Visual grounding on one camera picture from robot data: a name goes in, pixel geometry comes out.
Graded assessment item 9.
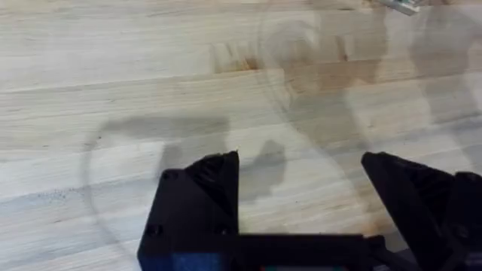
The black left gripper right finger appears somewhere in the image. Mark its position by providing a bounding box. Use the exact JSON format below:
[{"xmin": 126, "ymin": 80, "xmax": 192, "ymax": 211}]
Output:
[{"xmin": 360, "ymin": 151, "xmax": 482, "ymax": 271}]

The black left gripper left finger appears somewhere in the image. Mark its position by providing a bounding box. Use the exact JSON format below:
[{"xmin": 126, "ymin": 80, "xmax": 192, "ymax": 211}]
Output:
[{"xmin": 136, "ymin": 150, "xmax": 241, "ymax": 271}]

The grey flat object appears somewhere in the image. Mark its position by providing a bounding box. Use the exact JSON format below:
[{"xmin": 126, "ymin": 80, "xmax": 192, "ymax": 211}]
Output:
[{"xmin": 377, "ymin": 0, "xmax": 422, "ymax": 17}]

